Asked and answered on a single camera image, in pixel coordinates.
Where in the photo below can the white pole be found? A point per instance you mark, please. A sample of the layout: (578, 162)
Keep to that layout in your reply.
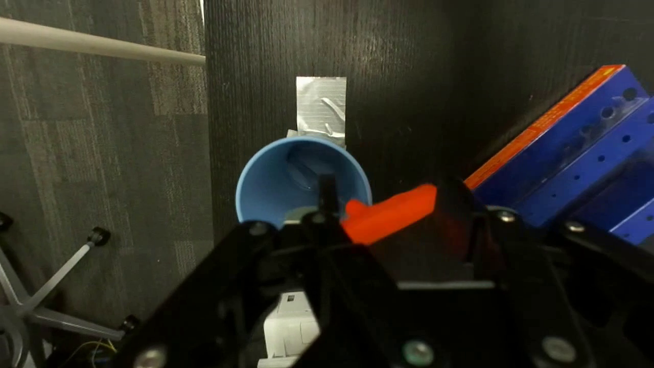
(95, 44)

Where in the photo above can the blue plastic bin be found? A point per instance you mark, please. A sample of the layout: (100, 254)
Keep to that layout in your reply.
(283, 185)

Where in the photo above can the blue rack with orange base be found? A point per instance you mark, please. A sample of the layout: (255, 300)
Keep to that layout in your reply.
(580, 156)

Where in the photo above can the orange object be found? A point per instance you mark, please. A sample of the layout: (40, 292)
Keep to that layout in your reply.
(388, 215)

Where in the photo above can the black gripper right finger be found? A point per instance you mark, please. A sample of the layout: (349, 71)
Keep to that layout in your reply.
(572, 294)

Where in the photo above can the silver duct tape patch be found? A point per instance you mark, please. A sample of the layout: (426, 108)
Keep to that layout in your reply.
(319, 110)

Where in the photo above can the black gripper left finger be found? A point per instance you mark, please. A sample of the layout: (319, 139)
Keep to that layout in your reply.
(272, 288)

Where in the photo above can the grey office chair base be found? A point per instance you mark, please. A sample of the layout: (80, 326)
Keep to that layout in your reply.
(47, 307)

